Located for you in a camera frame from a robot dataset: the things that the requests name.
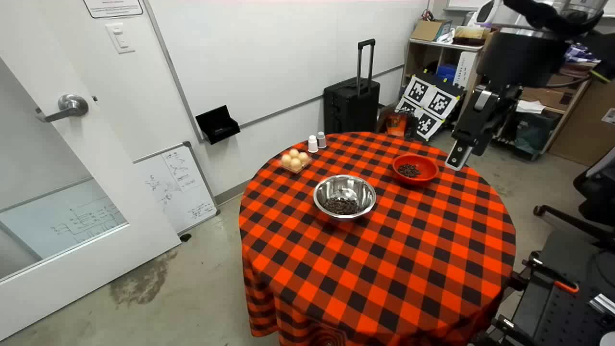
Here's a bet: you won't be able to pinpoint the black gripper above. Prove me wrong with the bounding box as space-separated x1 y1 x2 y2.
446 85 511 174

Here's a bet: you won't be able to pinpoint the orange plastic bowl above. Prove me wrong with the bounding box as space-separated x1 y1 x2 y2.
390 153 442 189

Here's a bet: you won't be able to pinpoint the dark beans of orange bowl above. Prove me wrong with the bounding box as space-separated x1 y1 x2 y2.
398 164 425 181

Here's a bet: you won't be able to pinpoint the silver metal bowl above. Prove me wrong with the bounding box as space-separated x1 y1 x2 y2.
311 174 379 224

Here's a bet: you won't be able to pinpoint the dark beans of silver bowl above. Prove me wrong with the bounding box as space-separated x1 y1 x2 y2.
321 193 361 216

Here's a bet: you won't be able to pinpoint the black white marker cube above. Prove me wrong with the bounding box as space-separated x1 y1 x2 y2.
394 74 465 141

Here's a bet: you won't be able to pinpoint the orange black floor item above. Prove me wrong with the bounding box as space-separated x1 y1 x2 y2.
377 106 413 141

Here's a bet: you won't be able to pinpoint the teal bin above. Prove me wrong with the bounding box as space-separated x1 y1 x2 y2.
509 112 555 158

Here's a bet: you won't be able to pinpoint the orange black checkered tablecloth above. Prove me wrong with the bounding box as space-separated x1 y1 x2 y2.
236 131 519 346

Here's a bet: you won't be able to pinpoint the black rolling suitcase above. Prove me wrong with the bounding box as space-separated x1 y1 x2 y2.
323 37 381 137

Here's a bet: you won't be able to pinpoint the cardboard box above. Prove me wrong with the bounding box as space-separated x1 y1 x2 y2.
411 18 446 45

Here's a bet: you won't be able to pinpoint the brown wooden cabinet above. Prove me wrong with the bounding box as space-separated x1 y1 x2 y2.
548 76 615 170

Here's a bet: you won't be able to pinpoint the black office chair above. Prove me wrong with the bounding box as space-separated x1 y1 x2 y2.
532 145 615 255

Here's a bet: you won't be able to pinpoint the tray of cream eggs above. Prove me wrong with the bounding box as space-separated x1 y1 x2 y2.
279 149 313 176

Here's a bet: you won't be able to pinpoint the small leaning whiteboard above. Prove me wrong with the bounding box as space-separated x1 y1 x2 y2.
133 141 221 237

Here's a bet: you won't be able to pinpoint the white door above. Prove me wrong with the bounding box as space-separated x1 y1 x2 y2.
0 0 183 343

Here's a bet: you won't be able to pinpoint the black cart with orange handle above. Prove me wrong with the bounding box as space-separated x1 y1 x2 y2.
488 230 615 346

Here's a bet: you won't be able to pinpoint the large wall whiteboard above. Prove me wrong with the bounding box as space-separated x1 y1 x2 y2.
140 0 432 145

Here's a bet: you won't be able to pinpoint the black wall holder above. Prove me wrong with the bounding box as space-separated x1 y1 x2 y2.
194 105 242 147

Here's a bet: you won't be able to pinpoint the white light switch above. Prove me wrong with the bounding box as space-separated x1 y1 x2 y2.
104 22 137 57

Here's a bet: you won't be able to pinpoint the white wall sign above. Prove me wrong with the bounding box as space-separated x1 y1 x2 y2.
81 0 146 22

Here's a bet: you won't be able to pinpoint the silver door lever handle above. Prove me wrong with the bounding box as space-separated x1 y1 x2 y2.
35 93 92 126

